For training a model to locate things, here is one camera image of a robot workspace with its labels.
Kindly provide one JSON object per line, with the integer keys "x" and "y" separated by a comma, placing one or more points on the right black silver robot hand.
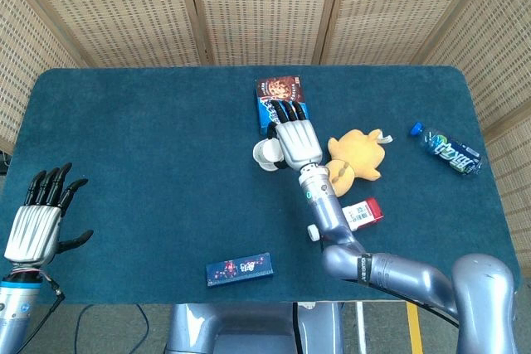
{"x": 298, "y": 142}

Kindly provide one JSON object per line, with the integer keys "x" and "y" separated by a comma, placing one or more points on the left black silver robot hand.
{"x": 35, "y": 234}

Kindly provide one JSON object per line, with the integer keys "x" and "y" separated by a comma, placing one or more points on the white paper cup green flower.
{"x": 267, "y": 151}

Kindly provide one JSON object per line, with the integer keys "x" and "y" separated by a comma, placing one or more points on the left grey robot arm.
{"x": 16, "y": 312}

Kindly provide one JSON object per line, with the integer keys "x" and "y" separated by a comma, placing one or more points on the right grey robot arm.
{"x": 398, "y": 275}

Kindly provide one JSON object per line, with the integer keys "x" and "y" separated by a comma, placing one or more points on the blue brown cookie box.
{"x": 278, "y": 88}

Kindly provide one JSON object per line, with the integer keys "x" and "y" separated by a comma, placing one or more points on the yellow plush toy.
{"x": 361, "y": 151}

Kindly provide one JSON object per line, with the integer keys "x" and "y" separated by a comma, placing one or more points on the red white juice bottle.
{"x": 365, "y": 213}

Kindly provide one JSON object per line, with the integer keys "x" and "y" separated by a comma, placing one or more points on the woven bamboo screen panel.
{"x": 506, "y": 72}
{"x": 25, "y": 59}
{"x": 124, "y": 10}
{"x": 394, "y": 10}
{"x": 265, "y": 10}

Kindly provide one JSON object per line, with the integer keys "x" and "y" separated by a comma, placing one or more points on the dark blue long box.
{"x": 240, "y": 270}

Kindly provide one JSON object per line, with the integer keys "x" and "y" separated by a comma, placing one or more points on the teal table cloth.
{"x": 145, "y": 142}

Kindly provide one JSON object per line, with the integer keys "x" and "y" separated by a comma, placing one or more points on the blue cap drink bottle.
{"x": 450, "y": 151}

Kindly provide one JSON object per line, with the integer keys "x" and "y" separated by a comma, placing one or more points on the grey robot torso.
{"x": 249, "y": 329}

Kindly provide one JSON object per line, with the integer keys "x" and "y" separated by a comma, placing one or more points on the white table leg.
{"x": 361, "y": 329}

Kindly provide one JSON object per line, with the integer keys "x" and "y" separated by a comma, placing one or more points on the yellow floor tape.
{"x": 414, "y": 329}

